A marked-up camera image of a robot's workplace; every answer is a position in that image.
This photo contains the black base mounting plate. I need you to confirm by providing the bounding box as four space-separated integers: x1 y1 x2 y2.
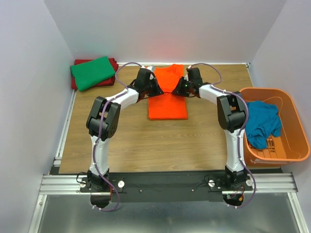
76 170 253 209

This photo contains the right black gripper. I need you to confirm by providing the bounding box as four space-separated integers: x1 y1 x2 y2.
171 77 192 98

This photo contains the orange plastic laundry basket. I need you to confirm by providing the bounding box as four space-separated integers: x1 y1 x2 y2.
240 87 310 166

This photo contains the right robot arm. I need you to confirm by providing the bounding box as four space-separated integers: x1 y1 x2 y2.
172 66 248 190

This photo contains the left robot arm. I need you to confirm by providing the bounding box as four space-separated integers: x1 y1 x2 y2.
86 66 164 192

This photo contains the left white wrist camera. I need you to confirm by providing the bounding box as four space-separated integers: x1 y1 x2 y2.
142 65 156 80

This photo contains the green folded t shirt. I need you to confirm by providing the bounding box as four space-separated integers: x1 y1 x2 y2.
70 56 116 92

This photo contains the orange t shirt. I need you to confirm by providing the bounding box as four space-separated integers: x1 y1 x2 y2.
148 64 188 120

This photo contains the blue crumpled t shirt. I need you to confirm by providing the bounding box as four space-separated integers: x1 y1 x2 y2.
245 101 282 150

